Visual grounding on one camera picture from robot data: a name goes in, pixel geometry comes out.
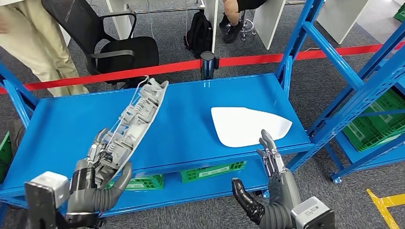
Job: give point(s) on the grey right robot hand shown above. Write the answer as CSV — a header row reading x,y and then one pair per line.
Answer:
x,y
284,189

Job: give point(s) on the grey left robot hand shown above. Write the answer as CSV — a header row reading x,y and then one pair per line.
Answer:
x,y
80,177

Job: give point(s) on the grey plastic wheel hubcap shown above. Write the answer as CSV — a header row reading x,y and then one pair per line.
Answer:
x,y
142,107

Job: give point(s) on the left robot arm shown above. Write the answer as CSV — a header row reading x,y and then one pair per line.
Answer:
x,y
95,200

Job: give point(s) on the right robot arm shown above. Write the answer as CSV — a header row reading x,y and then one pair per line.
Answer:
x,y
278,218

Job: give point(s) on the blue metal shelf rack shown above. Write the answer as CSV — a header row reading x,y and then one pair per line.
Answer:
x,y
189,104
346,153

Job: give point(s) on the white plastic panel part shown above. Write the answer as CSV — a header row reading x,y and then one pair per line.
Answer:
x,y
246,126

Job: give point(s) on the red barrier belt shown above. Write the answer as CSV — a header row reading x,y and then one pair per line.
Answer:
x,y
158,69

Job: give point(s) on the black office chair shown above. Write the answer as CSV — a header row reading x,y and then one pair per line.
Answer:
x,y
133,53

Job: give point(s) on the person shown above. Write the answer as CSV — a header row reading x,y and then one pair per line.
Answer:
x,y
38,41
232,12

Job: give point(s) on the white desk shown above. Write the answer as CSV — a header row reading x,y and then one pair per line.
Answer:
x,y
341,19
269,22
120,19

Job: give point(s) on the chrome stool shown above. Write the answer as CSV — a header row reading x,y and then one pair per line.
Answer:
x,y
248,27

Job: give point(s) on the black backpack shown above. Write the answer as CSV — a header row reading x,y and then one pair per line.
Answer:
x,y
197,34

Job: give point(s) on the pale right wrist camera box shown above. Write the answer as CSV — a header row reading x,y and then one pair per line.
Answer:
x,y
311,215

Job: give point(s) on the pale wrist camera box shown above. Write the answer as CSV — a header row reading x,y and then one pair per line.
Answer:
x,y
311,215
44,196

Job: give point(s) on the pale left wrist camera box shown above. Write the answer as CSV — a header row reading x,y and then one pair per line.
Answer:
x,y
44,196

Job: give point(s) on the chrome barrier post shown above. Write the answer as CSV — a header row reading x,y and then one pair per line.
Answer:
x,y
208,66

